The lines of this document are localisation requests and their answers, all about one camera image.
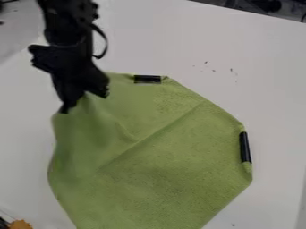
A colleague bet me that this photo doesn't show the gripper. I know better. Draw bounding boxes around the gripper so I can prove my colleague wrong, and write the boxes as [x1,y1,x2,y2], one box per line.
[27,41,112,115]

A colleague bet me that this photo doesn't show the green cloth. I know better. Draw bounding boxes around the green cloth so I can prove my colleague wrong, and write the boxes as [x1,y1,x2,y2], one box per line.
[47,71,255,229]

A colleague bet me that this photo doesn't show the orange toy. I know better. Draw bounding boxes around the orange toy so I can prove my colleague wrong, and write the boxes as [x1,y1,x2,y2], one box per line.
[8,219,35,229]

